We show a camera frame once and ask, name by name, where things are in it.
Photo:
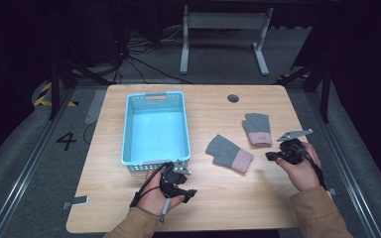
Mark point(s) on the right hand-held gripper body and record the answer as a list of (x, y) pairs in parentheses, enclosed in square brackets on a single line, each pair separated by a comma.
[(292, 150)]

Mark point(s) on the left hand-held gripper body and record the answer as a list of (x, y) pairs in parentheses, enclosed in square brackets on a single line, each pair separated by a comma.
[(175, 177)]

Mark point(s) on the grey glove red-labelled pink cuff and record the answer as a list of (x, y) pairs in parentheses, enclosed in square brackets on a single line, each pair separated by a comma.
[(258, 127)]

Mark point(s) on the light blue plastic basket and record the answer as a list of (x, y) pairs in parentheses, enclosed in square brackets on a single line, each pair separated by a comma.
[(155, 132)]

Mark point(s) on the person's right hand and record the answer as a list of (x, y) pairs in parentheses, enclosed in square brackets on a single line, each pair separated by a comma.
[(302, 173)]

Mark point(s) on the person's left hand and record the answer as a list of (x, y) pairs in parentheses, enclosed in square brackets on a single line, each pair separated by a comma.
[(150, 198)]

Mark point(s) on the black metal stand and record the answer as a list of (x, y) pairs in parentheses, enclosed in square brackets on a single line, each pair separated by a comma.
[(56, 86), (324, 86)]

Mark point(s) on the grey floor tape strip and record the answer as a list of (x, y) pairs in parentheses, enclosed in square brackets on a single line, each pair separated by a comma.
[(96, 107)]

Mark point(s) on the aluminium floor rail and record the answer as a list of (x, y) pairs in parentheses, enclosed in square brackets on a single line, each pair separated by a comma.
[(29, 158), (344, 165)]

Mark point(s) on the small metal bracket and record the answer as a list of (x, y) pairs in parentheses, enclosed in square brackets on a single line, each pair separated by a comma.
[(77, 200)]

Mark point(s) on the white metal desk frame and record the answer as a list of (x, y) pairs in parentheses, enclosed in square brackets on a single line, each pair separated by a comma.
[(226, 21)]

